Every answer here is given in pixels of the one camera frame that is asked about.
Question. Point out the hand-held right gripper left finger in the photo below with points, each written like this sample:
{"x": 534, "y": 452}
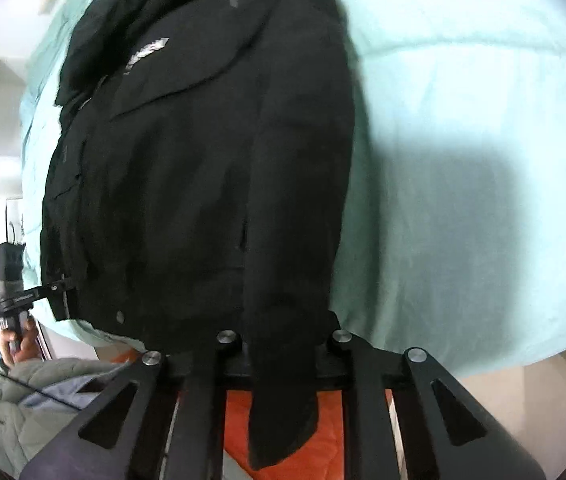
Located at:
{"x": 203, "y": 410}

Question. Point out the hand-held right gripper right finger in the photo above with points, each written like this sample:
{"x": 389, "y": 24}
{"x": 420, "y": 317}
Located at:
{"x": 368, "y": 405}

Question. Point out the orange cloth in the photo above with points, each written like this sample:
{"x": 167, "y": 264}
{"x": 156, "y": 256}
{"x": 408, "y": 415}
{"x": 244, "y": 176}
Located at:
{"x": 333, "y": 440}

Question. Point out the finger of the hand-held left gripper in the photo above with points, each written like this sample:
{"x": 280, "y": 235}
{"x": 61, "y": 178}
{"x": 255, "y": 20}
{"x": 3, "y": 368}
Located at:
{"x": 55, "y": 287}

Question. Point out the teal quilted comforter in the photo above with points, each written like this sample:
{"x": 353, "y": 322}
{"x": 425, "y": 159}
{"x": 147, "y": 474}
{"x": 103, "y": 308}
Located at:
{"x": 463, "y": 160}

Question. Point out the black hooded jacket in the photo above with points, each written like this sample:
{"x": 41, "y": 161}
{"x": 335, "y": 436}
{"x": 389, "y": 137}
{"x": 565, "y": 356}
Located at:
{"x": 188, "y": 160}

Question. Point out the person's left hand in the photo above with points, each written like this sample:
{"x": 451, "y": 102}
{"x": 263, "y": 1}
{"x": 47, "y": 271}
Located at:
{"x": 23, "y": 340}

